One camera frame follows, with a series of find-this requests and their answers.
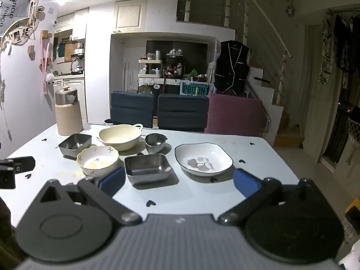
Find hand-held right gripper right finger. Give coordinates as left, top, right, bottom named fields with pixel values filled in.
left=218, top=168, right=321, bottom=226

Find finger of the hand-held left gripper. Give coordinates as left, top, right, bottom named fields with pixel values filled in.
left=11, top=156, right=36, bottom=174

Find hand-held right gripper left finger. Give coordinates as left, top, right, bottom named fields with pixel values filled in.
left=39, top=166, right=143, bottom=227

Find floral bowl with yellow rim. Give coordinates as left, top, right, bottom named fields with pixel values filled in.
left=76, top=146, right=120, bottom=178

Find large rectangular steel container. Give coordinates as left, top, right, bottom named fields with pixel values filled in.
left=124, top=154, right=173, bottom=186

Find cream bowl with handles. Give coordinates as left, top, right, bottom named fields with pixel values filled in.
left=96, top=124, right=144, bottom=151

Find white plate with black rim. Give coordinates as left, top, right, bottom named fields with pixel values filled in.
left=174, top=143, right=234, bottom=176

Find small rectangular steel container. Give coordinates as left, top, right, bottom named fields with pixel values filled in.
left=58, top=133, right=93, bottom=158

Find round steel bowl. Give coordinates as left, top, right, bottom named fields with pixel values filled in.
left=145, top=133, right=168, bottom=155

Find maroon chair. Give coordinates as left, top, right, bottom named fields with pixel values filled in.
left=204, top=93, right=268, bottom=138

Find navy blue chair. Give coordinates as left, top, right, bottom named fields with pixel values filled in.
left=157, top=94, right=210, bottom=133
left=110, top=91, right=156, bottom=129

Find white kitchen base cabinet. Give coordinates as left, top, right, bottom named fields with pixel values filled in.
left=53, top=76, right=86, bottom=124

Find teal sign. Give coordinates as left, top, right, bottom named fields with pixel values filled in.
left=180, top=81, right=210, bottom=96

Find beige curtain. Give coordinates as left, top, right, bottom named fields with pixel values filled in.
left=291, top=25, right=339, bottom=162

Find yellow box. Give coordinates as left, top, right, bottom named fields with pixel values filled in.
left=344, top=198, right=360, bottom=220

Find white shelf cart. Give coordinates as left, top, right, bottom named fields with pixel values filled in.
left=138, top=59, right=164, bottom=94

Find black jacket with white trim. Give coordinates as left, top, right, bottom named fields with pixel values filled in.
left=214, top=41, right=250, bottom=95

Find dark shelf with bottles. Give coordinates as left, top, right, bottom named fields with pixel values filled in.
left=164, top=49, right=187, bottom=77

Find white cabinet door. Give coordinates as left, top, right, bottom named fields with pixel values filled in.
left=114, top=0, right=148, bottom=30

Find hanging clothes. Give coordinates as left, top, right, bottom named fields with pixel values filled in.
left=319, top=12, right=360, bottom=84

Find stair railing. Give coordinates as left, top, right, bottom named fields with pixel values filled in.
left=177, top=0, right=293, bottom=60

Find pink strap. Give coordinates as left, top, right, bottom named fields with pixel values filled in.
left=40, top=31, right=53, bottom=95

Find wall photo decoration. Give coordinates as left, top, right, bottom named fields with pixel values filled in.
left=0, top=0, right=46, bottom=50

